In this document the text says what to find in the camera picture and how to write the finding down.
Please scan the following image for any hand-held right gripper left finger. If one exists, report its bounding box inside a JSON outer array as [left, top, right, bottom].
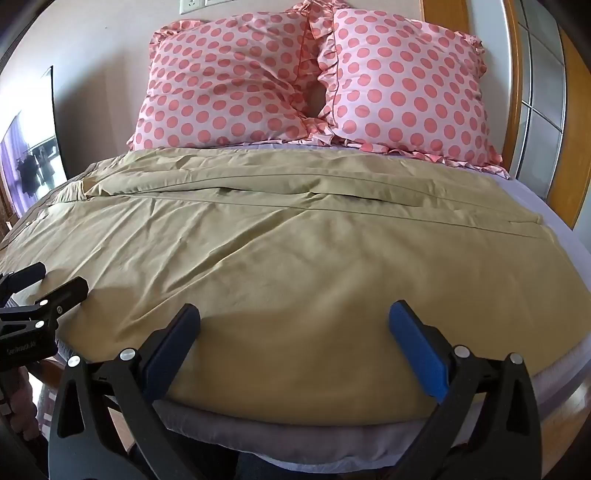
[[48, 303, 201, 480]]

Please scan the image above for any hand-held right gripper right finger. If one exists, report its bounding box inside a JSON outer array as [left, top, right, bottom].
[[388, 300, 557, 480]]

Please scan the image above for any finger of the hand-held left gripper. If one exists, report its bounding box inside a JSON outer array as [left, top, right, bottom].
[[0, 262, 47, 297], [0, 276, 89, 334]]

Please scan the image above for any olive green bed sheet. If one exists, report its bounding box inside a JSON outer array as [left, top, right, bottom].
[[0, 148, 591, 415]]

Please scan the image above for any person's left hand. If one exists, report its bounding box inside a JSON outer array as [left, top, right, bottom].
[[0, 367, 31, 432]]

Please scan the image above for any grey cloth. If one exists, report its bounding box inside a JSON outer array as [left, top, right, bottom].
[[152, 398, 446, 460]]

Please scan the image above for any bed with lavender sheet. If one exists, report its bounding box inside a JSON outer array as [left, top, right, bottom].
[[0, 138, 591, 464]]

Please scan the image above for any pink polka dot pillow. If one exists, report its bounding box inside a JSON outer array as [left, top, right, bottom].
[[127, 10, 324, 151], [310, 0, 511, 178]]

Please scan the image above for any wall poster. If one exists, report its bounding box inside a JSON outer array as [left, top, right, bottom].
[[0, 65, 70, 219]]

